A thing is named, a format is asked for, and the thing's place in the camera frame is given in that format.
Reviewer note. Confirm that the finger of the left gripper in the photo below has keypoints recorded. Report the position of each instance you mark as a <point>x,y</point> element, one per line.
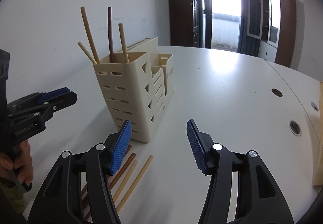
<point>59,104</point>
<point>37,98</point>

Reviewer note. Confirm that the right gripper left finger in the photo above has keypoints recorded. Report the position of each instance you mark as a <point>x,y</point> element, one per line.
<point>59,198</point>

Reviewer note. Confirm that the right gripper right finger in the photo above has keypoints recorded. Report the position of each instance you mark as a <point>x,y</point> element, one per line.
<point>259,198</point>

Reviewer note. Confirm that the reddish brown chopstick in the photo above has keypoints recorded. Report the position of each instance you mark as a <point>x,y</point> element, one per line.
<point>85,200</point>

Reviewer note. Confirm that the dark brown chopstick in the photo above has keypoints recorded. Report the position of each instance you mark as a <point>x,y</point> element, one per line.
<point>85,188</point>
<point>110,34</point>

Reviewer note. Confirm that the person's left hand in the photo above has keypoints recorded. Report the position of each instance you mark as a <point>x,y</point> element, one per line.
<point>23,163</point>

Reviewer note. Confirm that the light bamboo chopstick short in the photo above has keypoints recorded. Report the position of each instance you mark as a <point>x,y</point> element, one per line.
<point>86,53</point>

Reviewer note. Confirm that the light bamboo chopstick tall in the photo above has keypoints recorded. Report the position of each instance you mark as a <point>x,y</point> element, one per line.
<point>89,35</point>

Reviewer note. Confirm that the cream plastic utensil holder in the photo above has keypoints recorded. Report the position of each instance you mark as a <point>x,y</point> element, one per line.
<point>138,90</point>

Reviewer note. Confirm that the dark brown chopstick in holder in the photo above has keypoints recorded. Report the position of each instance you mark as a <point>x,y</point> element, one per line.
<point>110,34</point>

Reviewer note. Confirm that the dark wooden cabinet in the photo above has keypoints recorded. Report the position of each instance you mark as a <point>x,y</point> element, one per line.
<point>184,30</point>

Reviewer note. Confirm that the white and brown cabinet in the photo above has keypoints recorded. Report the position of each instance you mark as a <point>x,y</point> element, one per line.
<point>278,31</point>

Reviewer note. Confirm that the glass balcony door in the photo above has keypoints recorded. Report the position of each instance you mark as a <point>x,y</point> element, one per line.
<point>220,24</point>

